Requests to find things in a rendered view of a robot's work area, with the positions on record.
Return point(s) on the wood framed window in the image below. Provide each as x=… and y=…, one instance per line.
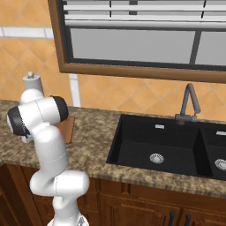
x=141, y=41

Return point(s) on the dark grey sink tap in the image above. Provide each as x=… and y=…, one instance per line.
x=188, y=106

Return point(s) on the black double kitchen sink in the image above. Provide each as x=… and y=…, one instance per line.
x=164, y=147

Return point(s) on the white window blinds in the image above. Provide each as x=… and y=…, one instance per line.
x=144, y=13

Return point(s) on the brown wooden cupboard door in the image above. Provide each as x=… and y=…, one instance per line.
x=135, y=212
x=206, y=216

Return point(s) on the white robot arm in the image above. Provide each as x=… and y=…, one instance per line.
x=48, y=147

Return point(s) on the brown wooden cupboard run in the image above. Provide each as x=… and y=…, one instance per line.
x=14, y=197

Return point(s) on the brown wooden cutting board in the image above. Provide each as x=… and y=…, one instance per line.
x=66, y=128

